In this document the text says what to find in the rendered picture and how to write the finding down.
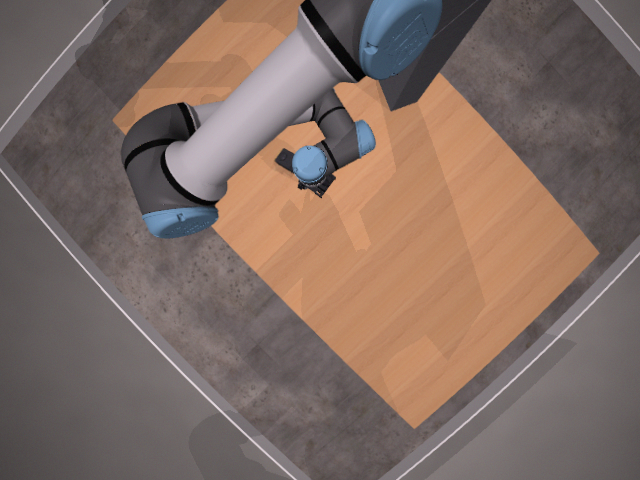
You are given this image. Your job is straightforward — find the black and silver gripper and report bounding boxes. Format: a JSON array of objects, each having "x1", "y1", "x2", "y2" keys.
[{"x1": 298, "y1": 174, "x2": 336, "y2": 198}]

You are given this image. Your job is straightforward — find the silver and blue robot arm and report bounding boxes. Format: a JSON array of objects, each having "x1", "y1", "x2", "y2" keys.
[{"x1": 121, "y1": 0, "x2": 442, "y2": 238}]

